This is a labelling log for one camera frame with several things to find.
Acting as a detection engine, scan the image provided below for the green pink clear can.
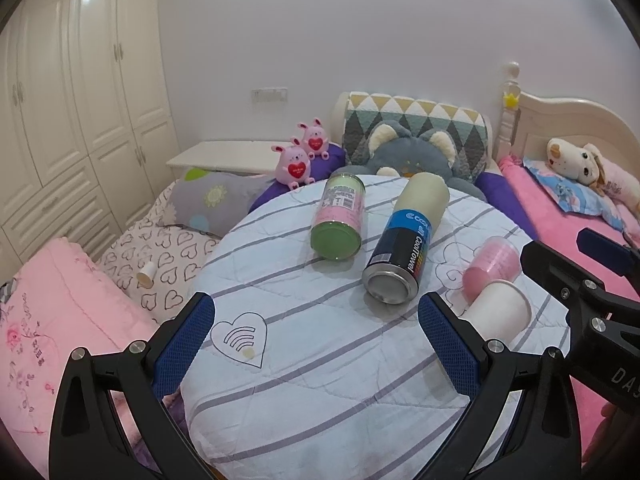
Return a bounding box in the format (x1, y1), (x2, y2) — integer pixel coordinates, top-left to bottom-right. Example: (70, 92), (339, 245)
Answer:
(310, 174), (366, 261)

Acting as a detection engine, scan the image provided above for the pink clear plastic cup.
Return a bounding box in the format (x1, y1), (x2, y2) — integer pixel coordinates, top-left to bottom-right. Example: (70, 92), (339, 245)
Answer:
(462, 236), (522, 302)

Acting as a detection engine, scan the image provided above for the front pink bunny plush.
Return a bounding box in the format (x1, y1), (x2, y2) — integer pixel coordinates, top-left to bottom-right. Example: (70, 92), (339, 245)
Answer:
(271, 138), (314, 191)

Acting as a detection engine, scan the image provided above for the small paper cup on bed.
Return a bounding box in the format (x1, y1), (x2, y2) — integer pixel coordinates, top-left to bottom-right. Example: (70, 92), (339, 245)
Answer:
(137, 261), (157, 289)

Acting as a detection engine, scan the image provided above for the striped white table cover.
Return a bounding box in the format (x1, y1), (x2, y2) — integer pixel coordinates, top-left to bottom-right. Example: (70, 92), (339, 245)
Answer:
(179, 173), (574, 480)

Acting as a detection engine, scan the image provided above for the pink fleece blanket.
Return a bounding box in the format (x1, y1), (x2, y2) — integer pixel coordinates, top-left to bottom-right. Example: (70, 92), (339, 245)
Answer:
(498, 156), (639, 462)

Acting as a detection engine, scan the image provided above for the diamond pattern quilted headboard cover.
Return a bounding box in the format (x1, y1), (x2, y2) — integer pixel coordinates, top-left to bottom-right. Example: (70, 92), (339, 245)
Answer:
(342, 91), (491, 182)

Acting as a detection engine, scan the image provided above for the grey sun pattern pillow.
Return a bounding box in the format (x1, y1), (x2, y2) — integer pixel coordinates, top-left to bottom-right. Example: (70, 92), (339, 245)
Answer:
(160, 168), (273, 238)

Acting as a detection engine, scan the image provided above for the white nightstand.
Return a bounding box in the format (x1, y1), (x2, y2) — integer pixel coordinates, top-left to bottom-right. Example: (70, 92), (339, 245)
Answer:
(167, 141), (290, 174)

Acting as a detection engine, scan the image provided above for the rear pink bunny plush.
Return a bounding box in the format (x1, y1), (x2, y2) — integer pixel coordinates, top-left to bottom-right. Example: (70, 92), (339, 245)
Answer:
(297, 117), (330, 160)

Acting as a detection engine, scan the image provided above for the white paper cup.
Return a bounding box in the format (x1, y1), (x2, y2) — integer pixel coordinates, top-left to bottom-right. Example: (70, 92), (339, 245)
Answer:
(462, 280), (532, 346)

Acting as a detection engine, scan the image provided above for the grey cat plush cushion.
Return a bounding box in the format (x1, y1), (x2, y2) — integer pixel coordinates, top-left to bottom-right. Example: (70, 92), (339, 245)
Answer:
(334, 122), (487, 202)

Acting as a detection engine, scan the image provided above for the yellow star sticker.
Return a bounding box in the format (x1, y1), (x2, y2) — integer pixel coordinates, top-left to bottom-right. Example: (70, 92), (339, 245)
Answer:
(503, 92), (520, 110)

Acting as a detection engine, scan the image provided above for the cream wooden headboard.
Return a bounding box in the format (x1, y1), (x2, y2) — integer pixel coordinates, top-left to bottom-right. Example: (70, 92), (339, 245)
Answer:
(491, 62), (639, 176)

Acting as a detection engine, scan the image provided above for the cream white wardrobe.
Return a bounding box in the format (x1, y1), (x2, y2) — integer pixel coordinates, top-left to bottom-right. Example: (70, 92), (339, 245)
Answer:
(1, 0), (178, 280)

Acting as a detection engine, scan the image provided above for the pink embroidered quilt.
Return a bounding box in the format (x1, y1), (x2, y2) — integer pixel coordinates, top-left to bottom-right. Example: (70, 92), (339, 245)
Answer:
(1, 238), (157, 476)

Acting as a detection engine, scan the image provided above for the white wall socket panel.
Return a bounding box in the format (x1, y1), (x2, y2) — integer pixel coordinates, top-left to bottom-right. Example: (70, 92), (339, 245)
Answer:
(250, 87), (288, 103)

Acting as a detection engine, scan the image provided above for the heart pattern white pillow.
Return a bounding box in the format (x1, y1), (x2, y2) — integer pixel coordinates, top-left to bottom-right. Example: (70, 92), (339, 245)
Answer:
(98, 185), (219, 324)

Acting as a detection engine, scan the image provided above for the black blue CoolTowel can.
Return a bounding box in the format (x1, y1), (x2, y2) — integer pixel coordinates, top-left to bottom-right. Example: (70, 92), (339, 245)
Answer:
(362, 172), (450, 306)

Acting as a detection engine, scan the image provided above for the white dog plush toy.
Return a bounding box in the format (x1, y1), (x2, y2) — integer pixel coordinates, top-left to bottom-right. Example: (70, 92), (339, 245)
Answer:
(546, 138), (605, 188)

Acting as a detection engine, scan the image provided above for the pink bunny plush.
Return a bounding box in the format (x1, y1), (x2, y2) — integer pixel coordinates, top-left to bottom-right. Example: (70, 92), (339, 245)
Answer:
(271, 138), (314, 191)
(297, 117), (330, 160)

